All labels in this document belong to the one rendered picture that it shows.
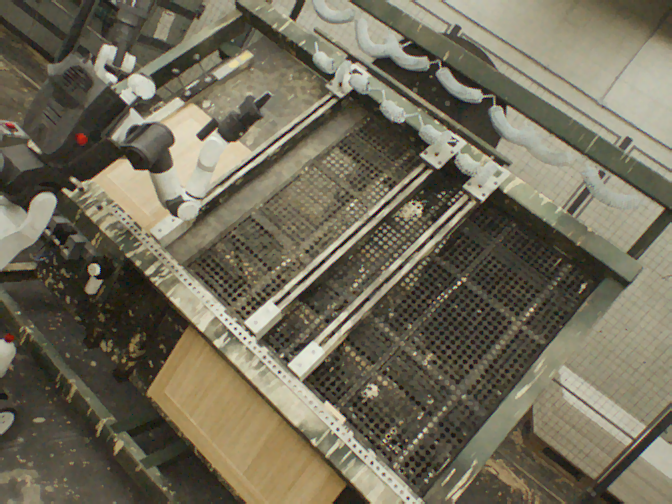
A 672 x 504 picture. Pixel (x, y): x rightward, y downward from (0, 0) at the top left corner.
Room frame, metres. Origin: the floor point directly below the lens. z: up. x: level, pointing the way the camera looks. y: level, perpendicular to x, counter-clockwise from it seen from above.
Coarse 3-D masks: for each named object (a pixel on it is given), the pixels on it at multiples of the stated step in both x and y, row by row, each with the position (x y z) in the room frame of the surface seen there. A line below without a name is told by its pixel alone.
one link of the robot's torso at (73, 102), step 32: (64, 64) 1.80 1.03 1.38; (64, 96) 1.75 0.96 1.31; (96, 96) 1.74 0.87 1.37; (128, 96) 1.95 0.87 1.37; (32, 128) 1.74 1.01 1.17; (64, 128) 1.71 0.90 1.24; (96, 128) 1.78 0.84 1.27; (128, 128) 1.84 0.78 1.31; (64, 160) 1.75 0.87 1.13; (96, 160) 1.83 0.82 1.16
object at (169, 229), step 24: (336, 72) 2.62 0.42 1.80; (336, 96) 2.68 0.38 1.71; (312, 120) 2.60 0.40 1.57; (264, 144) 2.47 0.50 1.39; (288, 144) 2.53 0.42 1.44; (240, 168) 2.39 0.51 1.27; (264, 168) 2.47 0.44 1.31; (216, 192) 2.28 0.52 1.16; (168, 216) 2.17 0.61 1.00; (168, 240) 2.14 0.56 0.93
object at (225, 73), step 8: (240, 64) 2.80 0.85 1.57; (248, 64) 2.85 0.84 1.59; (216, 72) 2.75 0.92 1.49; (224, 72) 2.75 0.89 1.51; (232, 72) 2.78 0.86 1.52; (224, 80) 2.76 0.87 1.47; (208, 88) 2.69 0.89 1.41; (216, 88) 2.73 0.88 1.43; (200, 96) 2.67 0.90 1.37; (168, 104) 2.58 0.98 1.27; (176, 104) 2.59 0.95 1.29; (184, 104) 2.60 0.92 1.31; (160, 112) 2.54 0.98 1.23; (168, 112) 2.55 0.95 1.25; (176, 112) 2.58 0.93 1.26; (152, 120) 2.51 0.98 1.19; (160, 120) 2.52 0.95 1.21
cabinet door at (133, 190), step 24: (168, 120) 2.55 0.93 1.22; (192, 120) 2.57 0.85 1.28; (192, 144) 2.48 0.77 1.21; (240, 144) 2.52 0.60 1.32; (120, 168) 2.35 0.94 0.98; (192, 168) 2.40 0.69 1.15; (216, 168) 2.42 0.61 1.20; (120, 192) 2.27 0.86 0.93; (144, 192) 2.29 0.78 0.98; (144, 216) 2.21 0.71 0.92
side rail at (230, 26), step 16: (224, 16) 2.98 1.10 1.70; (240, 16) 3.01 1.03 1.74; (208, 32) 2.90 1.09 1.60; (224, 32) 2.96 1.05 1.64; (240, 32) 3.06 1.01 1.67; (176, 48) 2.80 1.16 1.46; (192, 48) 2.83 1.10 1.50; (208, 48) 2.92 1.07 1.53; (160, 64) 2.72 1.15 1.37; (176, 64) 2.78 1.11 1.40; (192, 64) 2.87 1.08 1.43; (160, 80) 2.74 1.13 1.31
